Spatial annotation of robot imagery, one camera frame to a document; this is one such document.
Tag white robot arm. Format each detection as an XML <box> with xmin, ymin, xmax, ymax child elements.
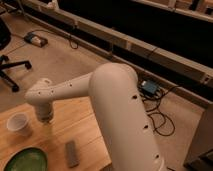
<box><xmin>25</xmin><ymin>63</ymin><xmax>166</xmax><ymax>171</ymax></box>

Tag grey rectangular block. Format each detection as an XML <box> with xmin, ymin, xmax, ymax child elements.
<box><xmin>65</xmin><ymin>141</ymin><xmax>79</xmax><ymax>168</ymax></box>

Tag green plate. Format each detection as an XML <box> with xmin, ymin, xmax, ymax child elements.
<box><xmin>3</xmin><ymin>147</ymin><xmax>48</xmax><ymax>171</ymax></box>

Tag power strip on floor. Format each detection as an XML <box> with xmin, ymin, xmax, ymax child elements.
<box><xmin>24</xmin><ymin>32</ymin><xmax>48</xmax><ymax>47</ymax></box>

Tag black office chair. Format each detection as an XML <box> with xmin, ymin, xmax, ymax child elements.
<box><xmin>0</xmin><ymin>18</ymin><xmax>32</xmax><ymax>92</ymax></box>

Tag blue power adapter box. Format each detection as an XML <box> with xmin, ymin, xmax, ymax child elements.
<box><xmin>140</xmin><ymin>80</ymin><xmax>159</xmax><ymax>96</ymax></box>

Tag dark cabinet at right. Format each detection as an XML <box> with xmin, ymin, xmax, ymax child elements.
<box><xmin>184</xmin><ymin>104</ymin><xmax>213</xmax><ymax>171</ymax></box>

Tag black floor cables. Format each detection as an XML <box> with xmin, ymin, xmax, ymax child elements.
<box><xmin>138</xmin><ymin>83</ymin><xmax>184</xmax><ymax>137</ymax></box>

